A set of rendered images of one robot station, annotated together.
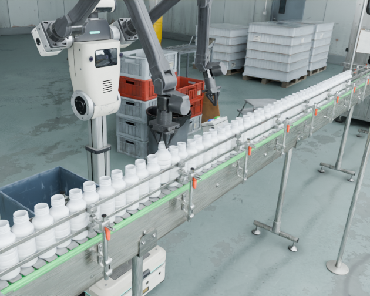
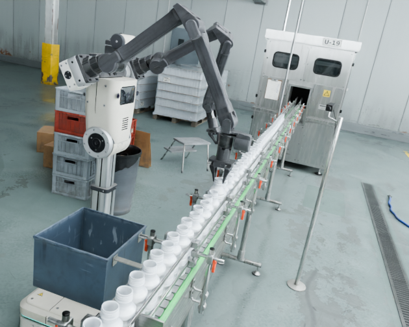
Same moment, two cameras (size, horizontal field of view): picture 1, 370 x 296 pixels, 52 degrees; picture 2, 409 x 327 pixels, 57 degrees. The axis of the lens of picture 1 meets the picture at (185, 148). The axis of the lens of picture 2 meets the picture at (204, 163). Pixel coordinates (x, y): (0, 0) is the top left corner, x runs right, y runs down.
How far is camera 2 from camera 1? 0.69 m
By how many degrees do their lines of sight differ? 21
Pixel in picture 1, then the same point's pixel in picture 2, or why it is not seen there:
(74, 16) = (125, 54)
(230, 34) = not seen: hidden behind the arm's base
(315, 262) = (278, 283)
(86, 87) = (108, 124)
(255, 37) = (165, 78)
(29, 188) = (59, 233)
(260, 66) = (170, 106)
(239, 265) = (217, 295)
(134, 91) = (78, 128)
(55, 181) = (78, 224)
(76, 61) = (98, 98)
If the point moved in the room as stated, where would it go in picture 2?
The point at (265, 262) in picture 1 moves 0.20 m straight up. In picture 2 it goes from (238, 289) to (243, 266)
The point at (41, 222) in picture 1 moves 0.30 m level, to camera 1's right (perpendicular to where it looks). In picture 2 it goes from (170, 259) to (264, 255)
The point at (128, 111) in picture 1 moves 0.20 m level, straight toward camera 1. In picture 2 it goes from (69, 148) to (73, 155)
